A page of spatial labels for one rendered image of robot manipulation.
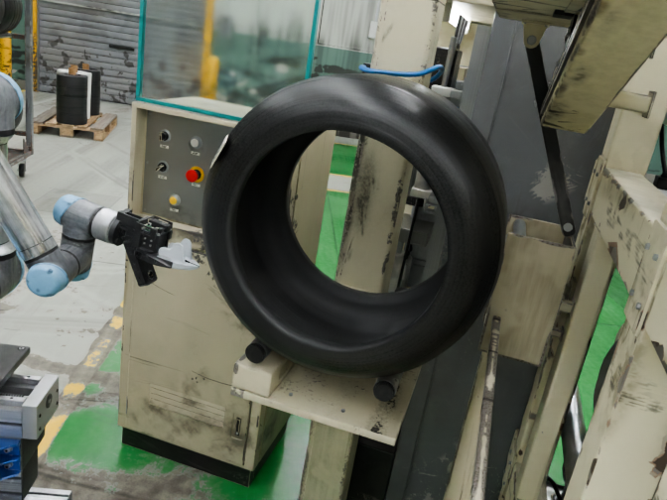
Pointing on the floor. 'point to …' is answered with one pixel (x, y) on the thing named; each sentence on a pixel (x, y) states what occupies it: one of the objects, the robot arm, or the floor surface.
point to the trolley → (12, 10)
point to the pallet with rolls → (77, 105)
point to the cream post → (373, 219)
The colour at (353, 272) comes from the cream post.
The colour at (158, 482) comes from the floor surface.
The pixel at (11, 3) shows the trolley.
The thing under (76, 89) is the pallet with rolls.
